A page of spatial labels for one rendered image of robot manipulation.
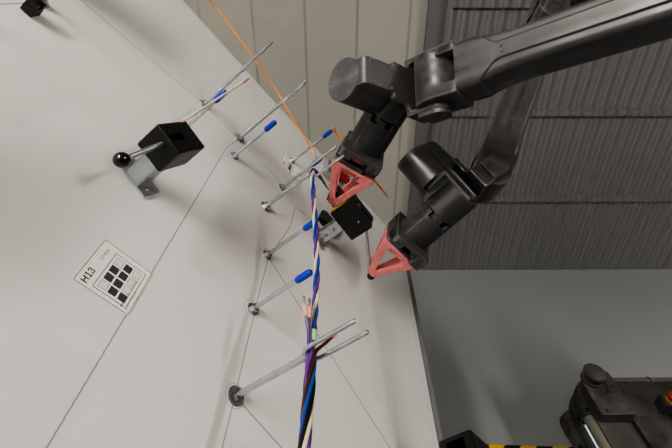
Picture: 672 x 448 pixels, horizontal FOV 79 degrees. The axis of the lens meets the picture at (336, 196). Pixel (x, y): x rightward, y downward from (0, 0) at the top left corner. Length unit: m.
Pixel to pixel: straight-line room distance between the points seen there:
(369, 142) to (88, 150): 0.34
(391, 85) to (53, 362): 0.43
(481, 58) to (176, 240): 0.39
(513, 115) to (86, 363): 0.65
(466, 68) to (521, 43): 0.06
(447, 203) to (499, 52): 0.23
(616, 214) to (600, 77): 0.77
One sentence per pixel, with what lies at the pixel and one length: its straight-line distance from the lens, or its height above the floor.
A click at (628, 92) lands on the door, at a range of 2.29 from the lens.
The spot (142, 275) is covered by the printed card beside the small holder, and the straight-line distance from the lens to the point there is 0.40.
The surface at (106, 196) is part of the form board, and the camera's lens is 0.43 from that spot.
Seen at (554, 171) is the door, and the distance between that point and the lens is 2.28.
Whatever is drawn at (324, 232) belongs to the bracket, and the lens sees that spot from 0.67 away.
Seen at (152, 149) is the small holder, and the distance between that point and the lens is 0.40.
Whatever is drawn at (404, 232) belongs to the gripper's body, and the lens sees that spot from 0.64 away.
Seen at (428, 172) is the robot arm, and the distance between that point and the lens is 0.63.
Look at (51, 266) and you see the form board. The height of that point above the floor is 1.30.
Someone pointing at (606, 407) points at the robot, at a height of 0.28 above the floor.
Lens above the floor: 1.49
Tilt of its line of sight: 29 degrees down
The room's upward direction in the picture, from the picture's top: straight up
